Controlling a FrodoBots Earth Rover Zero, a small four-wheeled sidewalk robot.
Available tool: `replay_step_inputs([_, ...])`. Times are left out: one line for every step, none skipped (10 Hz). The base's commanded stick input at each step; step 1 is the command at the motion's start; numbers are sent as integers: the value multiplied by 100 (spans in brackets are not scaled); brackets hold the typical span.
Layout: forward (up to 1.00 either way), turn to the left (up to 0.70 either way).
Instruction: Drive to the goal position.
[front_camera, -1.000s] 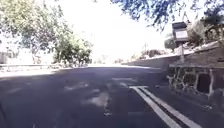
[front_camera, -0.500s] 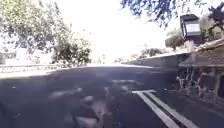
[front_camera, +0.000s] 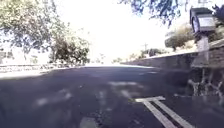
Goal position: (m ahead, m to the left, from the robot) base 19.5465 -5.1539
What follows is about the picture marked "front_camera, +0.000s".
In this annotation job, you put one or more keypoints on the grey asphalt road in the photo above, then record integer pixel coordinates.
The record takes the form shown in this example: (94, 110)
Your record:
(83, 86)

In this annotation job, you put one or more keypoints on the mailbox on white post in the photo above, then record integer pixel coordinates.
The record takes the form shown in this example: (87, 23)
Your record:
(202, 23)

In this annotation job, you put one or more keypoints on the trees behind stone wall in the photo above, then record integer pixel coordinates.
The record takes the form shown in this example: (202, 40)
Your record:
(180, 36)

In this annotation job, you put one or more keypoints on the row of trees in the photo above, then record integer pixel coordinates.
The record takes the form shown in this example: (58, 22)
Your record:
(63, 46)

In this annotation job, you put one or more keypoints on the low roadside wall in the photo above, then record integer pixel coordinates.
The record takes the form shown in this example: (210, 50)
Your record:
(23, 68)

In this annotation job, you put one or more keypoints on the dark stone wall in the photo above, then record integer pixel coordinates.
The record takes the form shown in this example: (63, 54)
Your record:
(173, 61)

